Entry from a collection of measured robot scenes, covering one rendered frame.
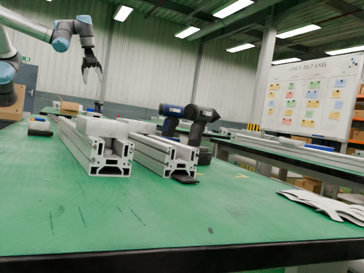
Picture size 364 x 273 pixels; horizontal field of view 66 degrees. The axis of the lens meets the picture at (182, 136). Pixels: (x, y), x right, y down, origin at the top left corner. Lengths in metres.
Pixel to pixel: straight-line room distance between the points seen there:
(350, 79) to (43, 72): 10.83
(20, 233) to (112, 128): 0.42
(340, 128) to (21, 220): 3.47
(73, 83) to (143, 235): 12.12
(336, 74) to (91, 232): 3.64
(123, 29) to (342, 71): 10.42
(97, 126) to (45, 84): 11.73
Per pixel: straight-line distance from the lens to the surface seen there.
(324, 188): 4.42
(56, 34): 1.60
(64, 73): 12.44
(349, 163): 2.04
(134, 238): 0.39
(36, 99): 12.42
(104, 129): 0.74
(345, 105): 3.68
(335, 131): 3.69
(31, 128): 1.29
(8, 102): 1.97
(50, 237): 0.39
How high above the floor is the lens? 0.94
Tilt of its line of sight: 4 degrees down
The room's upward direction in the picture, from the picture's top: 9 degrees clockwise
